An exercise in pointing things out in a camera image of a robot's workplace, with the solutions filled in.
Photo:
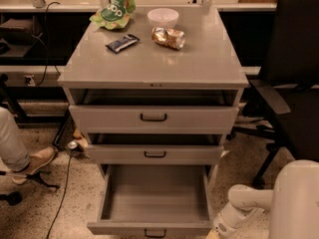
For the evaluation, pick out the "light jeans leg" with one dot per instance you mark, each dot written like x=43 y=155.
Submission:
x=13 y=151

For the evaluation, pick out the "black office chair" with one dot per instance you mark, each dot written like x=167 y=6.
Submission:
x=285 y=92

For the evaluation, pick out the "grey drawer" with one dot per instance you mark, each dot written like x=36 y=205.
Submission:
x=154 y=201
x=146 y=111
x=141 y=148

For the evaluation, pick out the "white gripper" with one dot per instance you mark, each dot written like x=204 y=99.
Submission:
x=221 y=227

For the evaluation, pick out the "white bowl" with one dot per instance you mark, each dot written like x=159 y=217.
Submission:
x=163 y=17

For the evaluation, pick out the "grey middle drawer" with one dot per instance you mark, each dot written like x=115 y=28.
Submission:
x=141 y=148

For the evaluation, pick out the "dark blue snack bar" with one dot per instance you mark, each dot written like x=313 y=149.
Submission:
x=122 y=43

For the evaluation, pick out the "grey metal drawer cabinet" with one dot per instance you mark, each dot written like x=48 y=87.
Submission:
x=206 y=62

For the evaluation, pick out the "grey bottom drawer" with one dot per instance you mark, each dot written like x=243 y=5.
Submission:
x=154 y=201

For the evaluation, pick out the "green chip bag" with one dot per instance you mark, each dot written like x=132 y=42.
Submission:
x=116 y=15

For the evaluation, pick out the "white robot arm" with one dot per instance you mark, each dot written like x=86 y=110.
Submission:
x=293 y=203

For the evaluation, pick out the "wall power outlet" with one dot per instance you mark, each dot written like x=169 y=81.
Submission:
x=29 y=80

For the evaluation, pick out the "tan shoe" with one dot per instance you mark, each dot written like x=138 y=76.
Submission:
x=34 y=162

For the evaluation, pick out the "grey top drawer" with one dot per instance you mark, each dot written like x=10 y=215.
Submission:
x=146 y=111

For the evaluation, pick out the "crushed golden snack bag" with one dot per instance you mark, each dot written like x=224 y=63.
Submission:
x=168 y=37

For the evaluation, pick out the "silver round floor object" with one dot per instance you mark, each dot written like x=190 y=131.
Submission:
x=72 y=145

